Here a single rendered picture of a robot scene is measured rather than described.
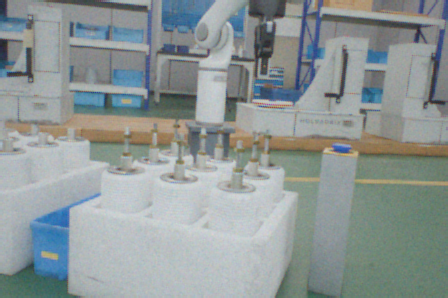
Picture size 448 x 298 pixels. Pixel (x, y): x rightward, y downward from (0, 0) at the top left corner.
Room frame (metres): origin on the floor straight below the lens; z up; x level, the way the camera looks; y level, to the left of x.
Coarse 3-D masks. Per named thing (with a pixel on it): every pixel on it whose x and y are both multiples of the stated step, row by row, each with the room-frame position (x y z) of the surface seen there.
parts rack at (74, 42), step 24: (0, 0) 5.52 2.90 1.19; (48, 0) 5.65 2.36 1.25; (72, 0) 5.71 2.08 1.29; (96, 0) 5.21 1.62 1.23; (120, 0) 5.26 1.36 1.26; (144, 0) 5.32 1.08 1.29; (0, 48) 5.54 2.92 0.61; (96, 48) 5.77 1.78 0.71; (120, 48) 5.27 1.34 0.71; (144, 48) 5.32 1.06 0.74
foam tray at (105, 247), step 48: (288, 192) 1.04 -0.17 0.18; (96, 240) 0.78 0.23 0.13; (144, 240) 0.75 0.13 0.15; (192, 240) 0.72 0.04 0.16; (240, 240) 0.69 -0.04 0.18; (288, 240) 0.96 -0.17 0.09; (96, 288) 0.78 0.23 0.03; (144, 288) 0.75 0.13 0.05; (192, 288) 0.72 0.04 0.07; (240, 288) 0.69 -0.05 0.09
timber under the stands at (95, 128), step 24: (72, 120) 2.99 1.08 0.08; (96, 120) 3.10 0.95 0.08; (120, 120) 3.21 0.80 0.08; (144, 120) 3.32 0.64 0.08; (168, 120) 3.45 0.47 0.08; (192, 120) 3.58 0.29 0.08; (168, 144) 2.72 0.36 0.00; (264, 144) 2.84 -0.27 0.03; (288, 144) 2.88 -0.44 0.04; (312, 144) 2.91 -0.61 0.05; (360, 144) 2.98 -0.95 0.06; (384, 144) 3.02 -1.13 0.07; (408, 144) 3.06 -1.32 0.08; (432, 144) 3.15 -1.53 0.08
